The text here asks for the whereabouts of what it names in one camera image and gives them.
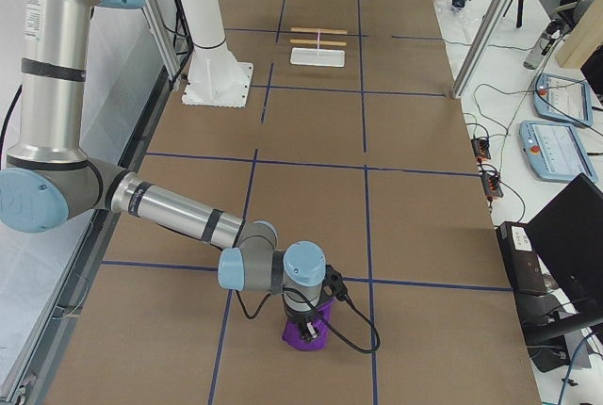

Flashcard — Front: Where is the black laptop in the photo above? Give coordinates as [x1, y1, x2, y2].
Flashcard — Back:
[526, 173, 602, 303]

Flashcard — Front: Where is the near blue teach pendant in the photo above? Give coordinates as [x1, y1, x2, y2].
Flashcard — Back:
[519, 121, 598, 183]

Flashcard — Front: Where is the white towel rack with wooden bars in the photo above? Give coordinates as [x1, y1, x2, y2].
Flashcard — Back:
[289, 26, 348, 68]

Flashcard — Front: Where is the blue teach pendant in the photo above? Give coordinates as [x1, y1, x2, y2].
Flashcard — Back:
[533, 73, 594, 127]
[519, 121, 598, 183]

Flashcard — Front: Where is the far orange usb hub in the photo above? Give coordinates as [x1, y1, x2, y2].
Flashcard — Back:
[471, 137, 491, 163]

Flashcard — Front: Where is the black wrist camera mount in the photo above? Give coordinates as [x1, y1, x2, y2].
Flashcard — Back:
[323, 264, 350, 301]

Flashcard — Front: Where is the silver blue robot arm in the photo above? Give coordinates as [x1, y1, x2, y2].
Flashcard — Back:
[1, 0, 326, 343]

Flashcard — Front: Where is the grey aluminium frame post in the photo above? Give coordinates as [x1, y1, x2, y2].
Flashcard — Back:
[451, 0, 512, 99]

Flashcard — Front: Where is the grey water bottle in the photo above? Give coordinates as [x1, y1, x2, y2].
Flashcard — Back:
[523, 19, 565, 70]

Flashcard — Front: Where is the far blue teach pendant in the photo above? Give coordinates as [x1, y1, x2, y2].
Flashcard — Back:
[533, 73, 594, 127]

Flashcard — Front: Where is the purple towel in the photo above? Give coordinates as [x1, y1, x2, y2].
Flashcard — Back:
[282, 300, 333, 351]

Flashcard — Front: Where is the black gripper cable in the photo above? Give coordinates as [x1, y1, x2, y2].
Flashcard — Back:
[234, 289, 381, 354]

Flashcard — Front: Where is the black device with label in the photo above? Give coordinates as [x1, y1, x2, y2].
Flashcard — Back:
[496, 221, 550, 297]

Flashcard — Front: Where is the near orange usb hub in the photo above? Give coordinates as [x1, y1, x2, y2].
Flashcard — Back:
[479, 164, 504, 202]

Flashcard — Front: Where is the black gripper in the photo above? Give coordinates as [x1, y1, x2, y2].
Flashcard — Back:
[285, 309, 320, 340]

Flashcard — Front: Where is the wooden board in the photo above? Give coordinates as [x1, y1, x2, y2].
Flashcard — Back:
[556, 0, 602, 69]

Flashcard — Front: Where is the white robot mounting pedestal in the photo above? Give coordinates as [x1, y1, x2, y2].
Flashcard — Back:
[181, 0, 253, 108]

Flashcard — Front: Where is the orange usb hub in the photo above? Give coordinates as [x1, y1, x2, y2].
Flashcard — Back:
[479, 164, 504, 202]
[471, 137, 491, 163]

